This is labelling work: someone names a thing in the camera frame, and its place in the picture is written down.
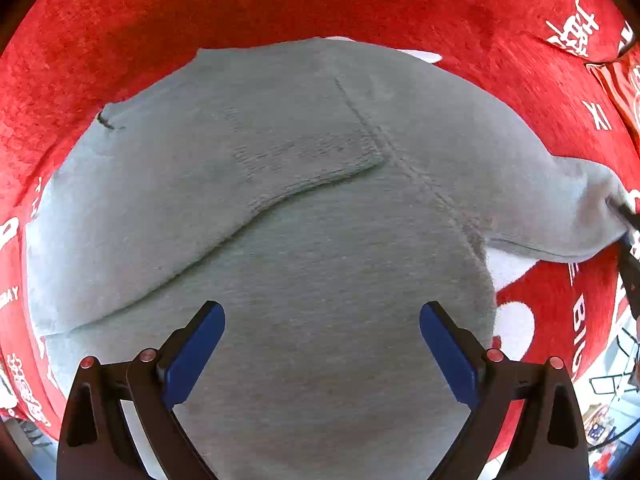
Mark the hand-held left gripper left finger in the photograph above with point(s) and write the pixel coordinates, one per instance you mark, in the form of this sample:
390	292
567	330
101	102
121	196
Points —
196	347

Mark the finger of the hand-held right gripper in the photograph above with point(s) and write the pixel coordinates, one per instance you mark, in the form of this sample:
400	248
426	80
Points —
631	275
625	216

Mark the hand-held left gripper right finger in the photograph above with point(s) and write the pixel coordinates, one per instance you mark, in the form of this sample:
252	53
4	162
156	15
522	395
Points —
447	350

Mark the grey fleece garment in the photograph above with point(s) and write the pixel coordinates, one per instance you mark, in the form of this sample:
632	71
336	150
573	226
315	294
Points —
300	240

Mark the red glossy packet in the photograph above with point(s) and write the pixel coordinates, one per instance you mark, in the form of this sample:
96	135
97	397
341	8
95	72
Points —
622	90

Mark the red printed blanket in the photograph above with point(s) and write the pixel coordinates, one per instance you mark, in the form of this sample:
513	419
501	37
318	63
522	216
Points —
200	5

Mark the black metal frame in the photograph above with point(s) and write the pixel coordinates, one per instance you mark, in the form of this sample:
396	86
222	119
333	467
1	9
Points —
617	385

